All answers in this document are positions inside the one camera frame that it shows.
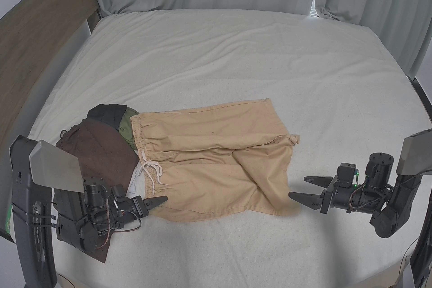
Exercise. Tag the bed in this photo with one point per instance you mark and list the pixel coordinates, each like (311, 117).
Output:
(270, 60)

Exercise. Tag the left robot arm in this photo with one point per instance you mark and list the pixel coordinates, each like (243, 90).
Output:
(54, 165)

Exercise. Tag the window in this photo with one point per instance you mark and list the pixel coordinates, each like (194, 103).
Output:
(314, 12)

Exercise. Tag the tan shorts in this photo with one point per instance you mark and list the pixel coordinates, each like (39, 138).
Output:
(209, 158)

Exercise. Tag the white garment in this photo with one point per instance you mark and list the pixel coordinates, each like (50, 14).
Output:
(135, 178)

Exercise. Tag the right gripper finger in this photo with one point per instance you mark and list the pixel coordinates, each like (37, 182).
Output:
(308, 201)
(322, 182)

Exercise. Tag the green garment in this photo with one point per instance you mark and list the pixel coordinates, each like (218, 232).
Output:
(126, 131)

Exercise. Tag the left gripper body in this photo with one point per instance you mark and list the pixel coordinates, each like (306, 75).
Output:
(135, 207)

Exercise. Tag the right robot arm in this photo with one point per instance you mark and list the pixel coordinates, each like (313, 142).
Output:
(411, 155)

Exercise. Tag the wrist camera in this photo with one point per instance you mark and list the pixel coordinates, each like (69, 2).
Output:
(347, 173)
(118, 191)

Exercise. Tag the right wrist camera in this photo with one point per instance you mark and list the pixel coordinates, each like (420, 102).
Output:
(347, 173)

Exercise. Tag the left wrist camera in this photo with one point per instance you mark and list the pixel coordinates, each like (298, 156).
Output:
(118, 191)

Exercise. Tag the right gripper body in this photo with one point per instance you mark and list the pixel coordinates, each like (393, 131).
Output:
(339, 199)

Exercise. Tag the brown garment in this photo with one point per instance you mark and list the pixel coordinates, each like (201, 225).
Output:
(101, 145)

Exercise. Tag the black garment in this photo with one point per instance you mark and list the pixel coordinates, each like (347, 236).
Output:
(104, 115)

